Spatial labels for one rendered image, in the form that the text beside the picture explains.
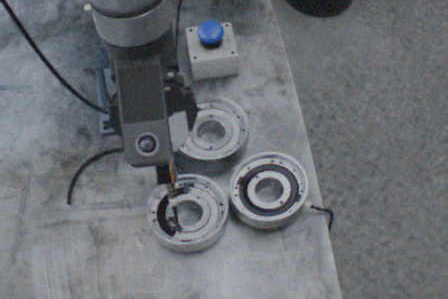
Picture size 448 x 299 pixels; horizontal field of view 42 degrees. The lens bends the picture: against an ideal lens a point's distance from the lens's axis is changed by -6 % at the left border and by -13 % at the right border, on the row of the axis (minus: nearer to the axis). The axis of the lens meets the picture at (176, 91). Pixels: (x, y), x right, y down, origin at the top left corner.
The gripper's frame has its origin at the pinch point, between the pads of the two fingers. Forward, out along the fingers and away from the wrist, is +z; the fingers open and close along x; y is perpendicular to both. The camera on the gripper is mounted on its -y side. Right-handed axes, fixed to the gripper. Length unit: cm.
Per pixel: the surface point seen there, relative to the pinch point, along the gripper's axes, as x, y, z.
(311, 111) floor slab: -41, 64, 94
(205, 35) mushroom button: -8.1, 22.1, 5.9
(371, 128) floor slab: -59, 54, 94
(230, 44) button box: -11.7, 22.1, 8.7
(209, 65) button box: -8.1, 19.8, 10.0
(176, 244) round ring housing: 0.3, -8.5, 9.1
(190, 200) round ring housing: -2.3, -1.8, 10.3
